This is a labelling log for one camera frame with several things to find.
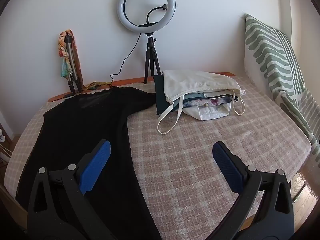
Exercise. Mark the orange wooden bed frame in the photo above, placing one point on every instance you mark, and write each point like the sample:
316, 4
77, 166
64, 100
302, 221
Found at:
130, 81

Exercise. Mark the black gooseneck phone holder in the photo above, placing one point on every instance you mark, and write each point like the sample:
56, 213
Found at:
150, 13

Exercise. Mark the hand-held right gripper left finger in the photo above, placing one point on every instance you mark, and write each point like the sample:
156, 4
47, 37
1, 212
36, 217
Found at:
96, 165

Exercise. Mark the green striped throw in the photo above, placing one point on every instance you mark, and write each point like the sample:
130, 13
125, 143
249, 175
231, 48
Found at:
303, 110

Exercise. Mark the floral folded cloth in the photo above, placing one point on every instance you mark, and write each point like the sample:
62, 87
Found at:
212, 102

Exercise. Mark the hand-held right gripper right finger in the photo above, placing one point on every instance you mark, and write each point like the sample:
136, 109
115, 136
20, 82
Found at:
227, 165

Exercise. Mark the white power strip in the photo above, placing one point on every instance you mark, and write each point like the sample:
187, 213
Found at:
2, 136

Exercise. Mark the silver folded tripod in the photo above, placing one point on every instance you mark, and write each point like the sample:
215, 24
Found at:
71, 55

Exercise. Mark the white and green tote bag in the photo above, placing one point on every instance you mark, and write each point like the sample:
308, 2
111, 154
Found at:
195, 81

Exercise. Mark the green striped pillow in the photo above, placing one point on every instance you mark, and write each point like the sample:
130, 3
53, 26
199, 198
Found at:
270, 50

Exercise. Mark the black garment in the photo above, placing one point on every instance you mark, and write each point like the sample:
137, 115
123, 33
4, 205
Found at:
87, 120

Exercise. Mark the colourful scarf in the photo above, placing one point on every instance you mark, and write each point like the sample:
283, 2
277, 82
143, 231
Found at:
65, 65

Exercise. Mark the white folded cloth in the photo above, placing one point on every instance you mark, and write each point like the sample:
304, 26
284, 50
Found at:
212, 113

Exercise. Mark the dark green folded cloth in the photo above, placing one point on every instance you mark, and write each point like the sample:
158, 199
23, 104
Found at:
161, 97

